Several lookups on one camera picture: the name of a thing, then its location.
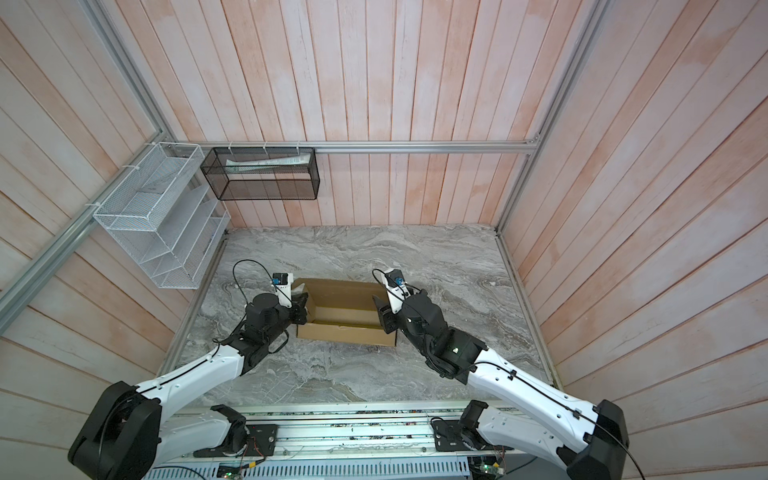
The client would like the black wire mesh basket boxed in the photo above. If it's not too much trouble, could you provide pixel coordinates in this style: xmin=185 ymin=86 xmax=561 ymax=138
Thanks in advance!
xmin=201 ymin=146 xmax=321 ymax=201

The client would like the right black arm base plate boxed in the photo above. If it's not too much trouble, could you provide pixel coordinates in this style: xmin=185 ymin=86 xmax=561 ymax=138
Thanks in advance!
xmin=429 ymin=417 xmax=513 ymax=452

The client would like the white paper in basket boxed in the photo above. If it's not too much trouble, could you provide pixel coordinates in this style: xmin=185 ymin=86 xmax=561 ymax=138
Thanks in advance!
xmin=224 ymin=153 xmax=312 ymax=174

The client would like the aluminium frame rail front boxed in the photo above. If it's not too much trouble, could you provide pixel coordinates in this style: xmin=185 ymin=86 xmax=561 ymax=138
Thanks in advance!
xmin=101 ymin=400 xmax=602 ymax=466

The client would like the white wire mesh shelf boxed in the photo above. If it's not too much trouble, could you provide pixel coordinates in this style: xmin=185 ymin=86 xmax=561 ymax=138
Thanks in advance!
xmin=94 ymin=142 xmax=230 ymax=290

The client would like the brown cardboard box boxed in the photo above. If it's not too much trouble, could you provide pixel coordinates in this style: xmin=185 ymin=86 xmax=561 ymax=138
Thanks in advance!
xmin=292 ymin=278 xmax=397 ymax=347

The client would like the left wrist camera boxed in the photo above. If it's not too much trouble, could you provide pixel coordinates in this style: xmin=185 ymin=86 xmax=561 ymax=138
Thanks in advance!
xmin=272 ymin=272 xmax=294 ymax=308

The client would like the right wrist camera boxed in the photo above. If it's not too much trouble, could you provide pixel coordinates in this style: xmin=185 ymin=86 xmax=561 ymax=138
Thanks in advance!
xmin=384 ymin=268 xmax=409 ymax=314

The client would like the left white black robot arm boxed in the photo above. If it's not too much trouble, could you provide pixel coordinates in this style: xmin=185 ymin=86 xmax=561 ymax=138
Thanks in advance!
xmin=68 ymin=293 xmax=309 ymax=479

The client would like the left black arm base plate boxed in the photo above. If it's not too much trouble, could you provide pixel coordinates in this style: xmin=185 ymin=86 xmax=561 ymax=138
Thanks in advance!
xmin=192 ymin=424 xmax=278 ymax=458

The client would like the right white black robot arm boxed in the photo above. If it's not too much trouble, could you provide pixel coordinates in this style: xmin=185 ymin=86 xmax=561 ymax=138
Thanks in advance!
xmin=373 ymin=287 xmax=630 ymax=479

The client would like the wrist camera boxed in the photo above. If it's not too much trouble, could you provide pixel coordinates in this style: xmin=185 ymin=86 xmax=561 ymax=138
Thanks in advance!
xmin=272 ymin=272 xmax=294 ymax=308
xmin=384 ymin=268 xmax=409 ymax=314

